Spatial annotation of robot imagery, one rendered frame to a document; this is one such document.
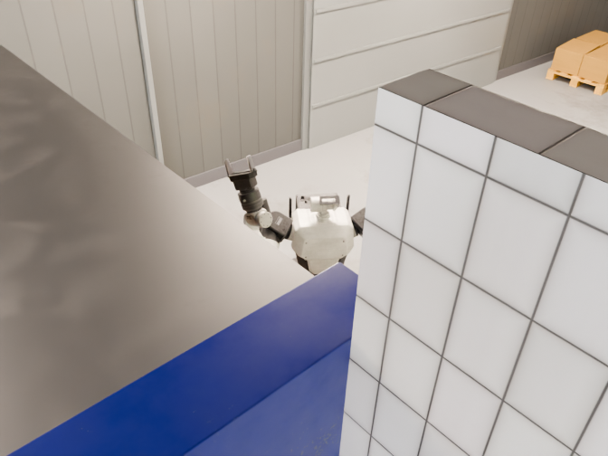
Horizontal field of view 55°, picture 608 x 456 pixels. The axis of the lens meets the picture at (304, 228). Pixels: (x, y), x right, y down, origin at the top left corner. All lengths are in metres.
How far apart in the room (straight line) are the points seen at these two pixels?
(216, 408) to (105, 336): 0.29
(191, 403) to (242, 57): 4.45
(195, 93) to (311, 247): 2.76
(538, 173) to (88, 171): 1.20
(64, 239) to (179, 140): 3.84
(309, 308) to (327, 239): 1.49
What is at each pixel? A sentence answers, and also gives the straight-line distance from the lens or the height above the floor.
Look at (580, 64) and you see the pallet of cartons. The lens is 8.34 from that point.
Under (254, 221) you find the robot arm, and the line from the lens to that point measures 2.35.
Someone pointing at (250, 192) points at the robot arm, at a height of 1.63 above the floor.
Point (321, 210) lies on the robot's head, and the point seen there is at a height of 1.46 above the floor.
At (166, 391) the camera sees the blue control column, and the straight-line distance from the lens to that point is 0.96.
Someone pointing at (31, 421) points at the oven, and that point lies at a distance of 1.04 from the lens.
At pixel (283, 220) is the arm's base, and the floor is 1.40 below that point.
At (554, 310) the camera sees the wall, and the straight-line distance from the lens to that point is 0.73.
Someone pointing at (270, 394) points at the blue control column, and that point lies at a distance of 0.94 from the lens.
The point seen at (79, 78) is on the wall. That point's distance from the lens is 4.62.
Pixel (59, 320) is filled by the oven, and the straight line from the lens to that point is 1.18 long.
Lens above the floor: 2.89
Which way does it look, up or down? 36 degrees down
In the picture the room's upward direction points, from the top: 2 degrees clockwise
